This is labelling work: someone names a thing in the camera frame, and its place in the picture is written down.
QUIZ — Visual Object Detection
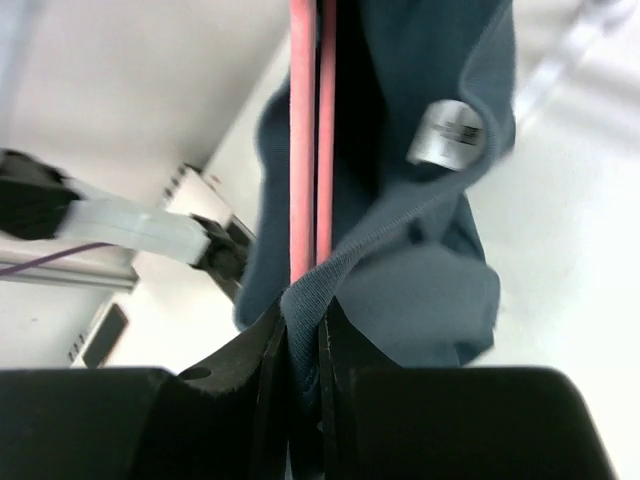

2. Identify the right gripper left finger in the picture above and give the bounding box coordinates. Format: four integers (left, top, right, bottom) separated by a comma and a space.
1, 306, 287, 479

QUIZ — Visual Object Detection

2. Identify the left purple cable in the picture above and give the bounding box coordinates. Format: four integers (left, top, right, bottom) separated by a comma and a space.
0, 241, 111, 279

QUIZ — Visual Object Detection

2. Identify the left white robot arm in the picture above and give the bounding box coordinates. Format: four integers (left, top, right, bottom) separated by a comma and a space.
1, 149, 251, 298

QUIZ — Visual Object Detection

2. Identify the pink clothes hanger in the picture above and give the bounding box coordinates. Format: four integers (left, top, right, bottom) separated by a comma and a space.
289, 1, 337, 283

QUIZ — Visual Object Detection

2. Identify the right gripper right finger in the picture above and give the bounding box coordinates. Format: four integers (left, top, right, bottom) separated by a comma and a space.
318, 303, 614, 479

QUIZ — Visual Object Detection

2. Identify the blue t shirt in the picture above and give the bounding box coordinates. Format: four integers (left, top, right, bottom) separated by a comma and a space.
234, 0, 518, 480

